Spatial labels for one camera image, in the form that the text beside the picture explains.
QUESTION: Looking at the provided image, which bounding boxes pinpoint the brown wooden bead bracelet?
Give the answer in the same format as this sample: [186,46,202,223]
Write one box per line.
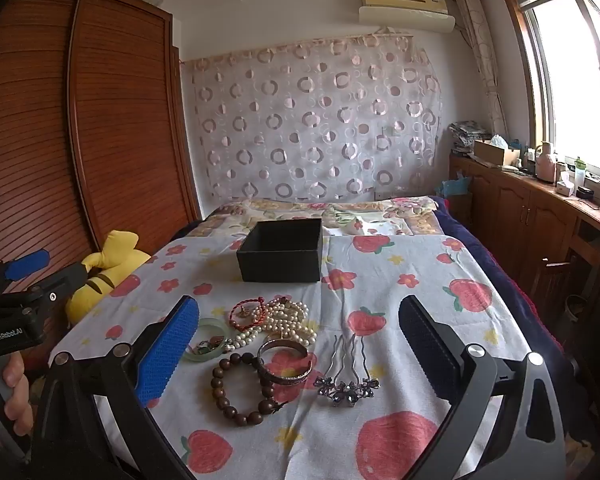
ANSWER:
[210,352,289,428]

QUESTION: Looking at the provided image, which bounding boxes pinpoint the pink thermos jug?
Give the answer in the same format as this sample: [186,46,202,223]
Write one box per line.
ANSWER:
[535,140,557,184]

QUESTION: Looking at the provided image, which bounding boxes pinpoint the wooden chair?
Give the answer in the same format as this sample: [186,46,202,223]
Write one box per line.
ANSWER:
[529,225,600,333]

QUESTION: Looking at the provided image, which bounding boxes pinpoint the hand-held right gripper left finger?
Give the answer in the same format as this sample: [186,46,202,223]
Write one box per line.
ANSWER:
[30,295,201,480]

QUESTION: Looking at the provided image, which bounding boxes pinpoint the dark blue blanket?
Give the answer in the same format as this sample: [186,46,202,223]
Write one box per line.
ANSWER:
[429,194,573,363]

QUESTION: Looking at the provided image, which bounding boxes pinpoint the beige window curtain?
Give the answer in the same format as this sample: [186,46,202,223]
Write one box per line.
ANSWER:
[454,0,510,142]

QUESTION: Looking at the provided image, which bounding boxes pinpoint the floral quilt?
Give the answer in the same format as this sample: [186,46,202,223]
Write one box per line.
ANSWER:
[184,197,447,239]

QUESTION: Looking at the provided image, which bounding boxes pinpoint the blue bag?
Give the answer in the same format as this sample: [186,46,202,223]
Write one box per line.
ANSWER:
[441,170,472,197]

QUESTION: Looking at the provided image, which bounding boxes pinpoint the yellow plush toy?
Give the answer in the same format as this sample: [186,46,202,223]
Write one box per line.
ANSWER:
[64,230,153,322]

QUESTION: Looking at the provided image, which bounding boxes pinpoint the white pearl necklace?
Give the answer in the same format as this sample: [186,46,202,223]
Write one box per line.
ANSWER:
[224,296,317,357]

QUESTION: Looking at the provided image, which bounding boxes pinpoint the open cardboard box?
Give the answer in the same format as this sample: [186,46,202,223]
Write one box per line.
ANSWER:
[473,139,522,167]

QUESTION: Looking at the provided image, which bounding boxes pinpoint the window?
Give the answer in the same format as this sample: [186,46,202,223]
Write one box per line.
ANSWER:
[497,0,600,187]

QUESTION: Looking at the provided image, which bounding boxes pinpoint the green cap bottle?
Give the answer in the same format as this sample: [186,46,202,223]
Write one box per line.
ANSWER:
[572,157,587,199]

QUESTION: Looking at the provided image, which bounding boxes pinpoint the stack of patterned papers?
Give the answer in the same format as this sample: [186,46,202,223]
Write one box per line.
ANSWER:
[449,120,493,155]

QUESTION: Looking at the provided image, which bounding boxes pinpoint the wooden cabinet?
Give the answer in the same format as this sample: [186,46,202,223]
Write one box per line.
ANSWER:
[449,154,600,361]

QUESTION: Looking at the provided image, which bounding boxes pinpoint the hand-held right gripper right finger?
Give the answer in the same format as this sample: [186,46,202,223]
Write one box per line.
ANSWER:
[398,295,567,480]

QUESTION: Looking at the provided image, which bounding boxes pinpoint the black cardboard box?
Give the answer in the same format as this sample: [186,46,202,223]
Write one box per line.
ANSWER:
[236,218,324,283]

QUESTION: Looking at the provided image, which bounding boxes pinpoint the person's left hand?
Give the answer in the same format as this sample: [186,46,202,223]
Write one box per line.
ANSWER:
[0,351,34,429]

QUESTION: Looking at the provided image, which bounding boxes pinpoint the pale green jade bangle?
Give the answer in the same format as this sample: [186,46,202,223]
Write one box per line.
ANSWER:
[182,317,230,363]

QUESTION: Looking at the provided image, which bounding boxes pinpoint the engraved silver bangle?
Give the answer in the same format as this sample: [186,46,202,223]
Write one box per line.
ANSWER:
[256,338,315,386]

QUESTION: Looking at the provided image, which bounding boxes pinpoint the dark waste bin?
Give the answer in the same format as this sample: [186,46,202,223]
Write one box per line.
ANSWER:
[561,294,590,333]

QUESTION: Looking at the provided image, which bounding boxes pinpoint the circle pattern wall curtain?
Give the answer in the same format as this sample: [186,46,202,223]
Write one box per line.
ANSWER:
[181,34,445,202]

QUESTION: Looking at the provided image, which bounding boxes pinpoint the brown wooden wardrobe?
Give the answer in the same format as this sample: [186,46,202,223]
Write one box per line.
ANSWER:
[0,0,202,313]

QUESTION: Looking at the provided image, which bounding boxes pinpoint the red string bracelet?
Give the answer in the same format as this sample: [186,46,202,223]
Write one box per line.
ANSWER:
[228,298,268,332]

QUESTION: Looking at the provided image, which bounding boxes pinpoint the white air conditioner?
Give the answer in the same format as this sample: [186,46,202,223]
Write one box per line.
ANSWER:
[358,0,457,34]

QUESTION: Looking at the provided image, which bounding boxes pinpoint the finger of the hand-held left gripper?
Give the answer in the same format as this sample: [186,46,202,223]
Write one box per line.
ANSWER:
[26,263,89,312]
[0,248,51,302]

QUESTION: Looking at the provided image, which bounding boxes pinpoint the flower hair comb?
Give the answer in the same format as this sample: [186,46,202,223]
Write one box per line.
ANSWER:
[313,333,381,407]

